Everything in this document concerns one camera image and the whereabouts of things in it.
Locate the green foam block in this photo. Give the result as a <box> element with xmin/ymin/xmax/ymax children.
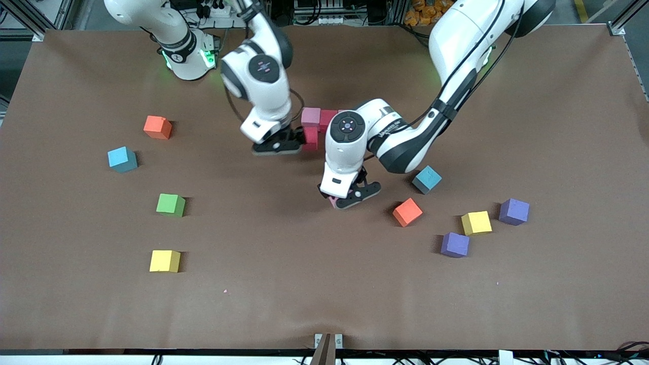
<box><xmin>156</xmin><ymin>193</ymin><xmax>186</xmax><ymax>217</ymax></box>

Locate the orange foam block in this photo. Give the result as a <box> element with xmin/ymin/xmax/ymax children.
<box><xmin>143</xmin><ymin>116</ymin><xmax>173</xmax><ymax>140</ymax></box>
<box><xmin>392</xmin><ymin>198</ymin><xmax>423</xmax><ymax>228</ymax></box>

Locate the blue foam block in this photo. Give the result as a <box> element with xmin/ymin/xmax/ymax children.
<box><xmin>411</xmin><ymin>165</ymin><xmax>443</xmax><ymax>195</ymax></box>
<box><xmin>107</xmin><ymin>147</ymin><xmax>138</xmax><ymax>173</ymax></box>

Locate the purple foam block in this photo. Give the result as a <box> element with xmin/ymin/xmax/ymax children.
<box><xmin>440</xmin><ymin>232</ymin><xmax>471</xmax><ymax>259</ymax></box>
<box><xmin>498</xmin><ymin>198</ymin><xmax>530</xmax><ymax>226</ymax></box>

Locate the yellow foam block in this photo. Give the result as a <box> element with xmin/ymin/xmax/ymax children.
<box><xmin>461</xmin><ymin>211</ymin><xmax>493</xmax><ymax>236</ymax></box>
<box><xmin>149</xmin><ymin>250</ymin><xmax>182</xmax><ymax>273</ymax></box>

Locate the brown table mat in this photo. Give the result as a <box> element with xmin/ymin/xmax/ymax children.
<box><xmin>0</xmin><ymin>25</ymin><xmax>649</xmax><ymax>351</ymax></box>

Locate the black equipment rack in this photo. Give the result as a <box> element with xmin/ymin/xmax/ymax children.
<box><xmin>292</xmin><ymin>0</ymin><xmax>406</xmax><ymax>27</ymax></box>

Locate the bag of orange objects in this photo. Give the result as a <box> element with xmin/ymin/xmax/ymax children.
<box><xmin>404</xmin><ymin>0</ymin><xmax>457</xmax><ymax>27</ymax></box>

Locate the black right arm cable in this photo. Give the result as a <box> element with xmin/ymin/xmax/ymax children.
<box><xmin>223</xmin><ymin>0</ymin><xmax>305</xmax><ymax>127</ymax></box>

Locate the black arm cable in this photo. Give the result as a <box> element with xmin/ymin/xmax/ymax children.
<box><xmin>363</xmin><ymin>0</ymin><xmax>525</xmax><ymax>163</ymax></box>
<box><xmin>223</xmin><ymin>0</ymin><xmax>305</xmax><ymax>127</ymax></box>

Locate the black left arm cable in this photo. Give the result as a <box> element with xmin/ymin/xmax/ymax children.
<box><xmin>363</xmin><ymin>0</ymin><xmax>525</xmax><ymax>163</ymax></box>

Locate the aluminium frame profile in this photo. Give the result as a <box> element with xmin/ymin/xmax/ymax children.
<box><xmin>0</xmin><ymin>0</ymin><xmax>77</xmax><ymax>42</ymax></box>
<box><xmin>608</xmin><ymin>0</ymin><xmax>649</xmax><ymax>36</ymax></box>

